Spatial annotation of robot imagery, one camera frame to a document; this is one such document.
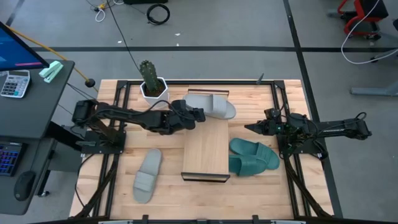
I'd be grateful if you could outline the dark grey desk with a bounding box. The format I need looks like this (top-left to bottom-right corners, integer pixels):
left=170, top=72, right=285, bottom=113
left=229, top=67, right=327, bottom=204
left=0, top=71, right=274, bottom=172
left=0, top=59, right=76, bottom=216

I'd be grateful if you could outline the teal slide sandal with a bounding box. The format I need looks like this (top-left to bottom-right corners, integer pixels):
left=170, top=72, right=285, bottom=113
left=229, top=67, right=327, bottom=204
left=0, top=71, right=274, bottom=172
left=228, top=154, right=268, bottom=177
left=229, top=138, right=280, bottom=170

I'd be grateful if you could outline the white cable with yellow plug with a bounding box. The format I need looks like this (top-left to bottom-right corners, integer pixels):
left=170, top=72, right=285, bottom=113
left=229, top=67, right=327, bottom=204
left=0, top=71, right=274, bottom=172
left=95, top=2, right=107, bottom=23

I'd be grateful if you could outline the wooden shelf with black frame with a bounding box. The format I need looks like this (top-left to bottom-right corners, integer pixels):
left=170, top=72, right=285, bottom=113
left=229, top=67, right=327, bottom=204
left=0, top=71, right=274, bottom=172
left=180, top=88, right=231, bottom=184

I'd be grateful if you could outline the red and black cart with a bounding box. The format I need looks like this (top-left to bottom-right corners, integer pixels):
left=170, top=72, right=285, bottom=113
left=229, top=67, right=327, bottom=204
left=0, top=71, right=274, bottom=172
left=337, top=0, right=389, bottom=40

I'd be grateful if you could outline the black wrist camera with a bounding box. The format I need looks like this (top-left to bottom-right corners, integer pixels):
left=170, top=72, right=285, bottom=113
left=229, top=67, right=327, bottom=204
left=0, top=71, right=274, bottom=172
left=170, top=99, right=188, bottom=114
left=264, top=108, right=281, bottom=121

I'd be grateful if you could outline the black computer monitor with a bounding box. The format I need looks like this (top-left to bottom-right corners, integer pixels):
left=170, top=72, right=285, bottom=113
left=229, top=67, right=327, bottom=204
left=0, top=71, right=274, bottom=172
left=0, top=21, right=50, bottom=72

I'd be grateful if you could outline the white plant pot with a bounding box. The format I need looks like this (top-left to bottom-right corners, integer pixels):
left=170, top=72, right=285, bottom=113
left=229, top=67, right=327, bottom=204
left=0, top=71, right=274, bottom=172
left=139, top=77, right=170, bottom=110

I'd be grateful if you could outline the black aluminium table frame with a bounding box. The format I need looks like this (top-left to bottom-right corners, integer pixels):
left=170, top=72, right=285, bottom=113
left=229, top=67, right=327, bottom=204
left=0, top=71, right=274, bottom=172
left=74, top=79, right=332, bottom=224

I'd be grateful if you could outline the grey desk calculator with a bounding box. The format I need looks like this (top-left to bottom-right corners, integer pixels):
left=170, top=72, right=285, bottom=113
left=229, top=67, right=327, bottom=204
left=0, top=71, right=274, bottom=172
left=0, top=70, right=32, bottom=99

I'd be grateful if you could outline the green cactus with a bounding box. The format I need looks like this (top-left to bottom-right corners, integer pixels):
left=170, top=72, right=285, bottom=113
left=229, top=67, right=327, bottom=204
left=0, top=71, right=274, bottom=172
left=139, top=60, right=162, bottom=94

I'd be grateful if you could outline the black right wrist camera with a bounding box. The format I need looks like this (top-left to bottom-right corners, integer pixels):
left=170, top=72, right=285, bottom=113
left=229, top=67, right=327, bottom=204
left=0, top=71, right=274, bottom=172
left=264, top=108, right=281, bottom=121

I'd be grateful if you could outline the grey slide sandal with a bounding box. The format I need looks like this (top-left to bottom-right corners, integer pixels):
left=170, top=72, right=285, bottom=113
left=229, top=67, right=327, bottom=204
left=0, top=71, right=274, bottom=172
left=182, top=93, right=237, bottom=121
left=132, top=148, right=163, bottom=205

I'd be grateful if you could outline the coiled black cable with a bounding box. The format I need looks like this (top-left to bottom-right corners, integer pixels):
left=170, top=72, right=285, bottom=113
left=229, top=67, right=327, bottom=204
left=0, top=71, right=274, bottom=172
left=146, top=2, right=171, bottom=26

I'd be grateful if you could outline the black computer mouse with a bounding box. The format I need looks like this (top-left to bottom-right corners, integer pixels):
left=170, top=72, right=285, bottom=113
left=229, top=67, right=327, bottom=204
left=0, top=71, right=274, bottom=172
left=14, top=170, right=37, bottom=202

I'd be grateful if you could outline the long white cable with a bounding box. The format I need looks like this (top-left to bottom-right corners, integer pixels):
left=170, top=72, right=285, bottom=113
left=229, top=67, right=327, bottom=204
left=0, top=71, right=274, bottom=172
left=341, top=0, right=398, bottom=65

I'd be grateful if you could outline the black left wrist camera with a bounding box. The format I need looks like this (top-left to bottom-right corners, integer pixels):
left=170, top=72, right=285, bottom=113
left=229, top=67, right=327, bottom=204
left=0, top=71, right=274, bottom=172
left=170, top=99, right=188, bottom=114

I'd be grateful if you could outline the yellow cord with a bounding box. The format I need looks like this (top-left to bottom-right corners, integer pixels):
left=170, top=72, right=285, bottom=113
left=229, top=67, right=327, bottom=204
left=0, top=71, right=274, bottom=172
left=6, top=24, right=99, bottom=93

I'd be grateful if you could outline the thin black cable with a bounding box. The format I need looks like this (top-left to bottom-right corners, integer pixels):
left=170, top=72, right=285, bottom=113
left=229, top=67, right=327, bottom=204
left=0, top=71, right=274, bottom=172
left=105, top=0, right=141, bottom=73

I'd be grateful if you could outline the grey table leg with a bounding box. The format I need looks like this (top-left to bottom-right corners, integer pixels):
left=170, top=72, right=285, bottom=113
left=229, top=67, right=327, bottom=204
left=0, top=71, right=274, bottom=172
left=349, top=49, right=398, bottom=96

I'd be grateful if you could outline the backlit black keyboard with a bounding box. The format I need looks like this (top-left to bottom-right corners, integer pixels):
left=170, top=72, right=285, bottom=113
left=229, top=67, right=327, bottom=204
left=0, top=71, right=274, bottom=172
left=0, top=142, right=23, bottom=177

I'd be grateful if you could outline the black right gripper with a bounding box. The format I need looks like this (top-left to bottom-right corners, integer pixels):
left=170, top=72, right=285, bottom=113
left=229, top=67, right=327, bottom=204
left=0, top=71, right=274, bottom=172
left=244, top=119, right=285, bottom=137

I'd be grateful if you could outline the black cable bundle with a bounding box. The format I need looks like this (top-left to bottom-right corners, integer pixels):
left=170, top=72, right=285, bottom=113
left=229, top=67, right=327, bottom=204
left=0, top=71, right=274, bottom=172
left=74, top=152, right=121, bottom=218
left=282, top=155, right=330, bottom=218

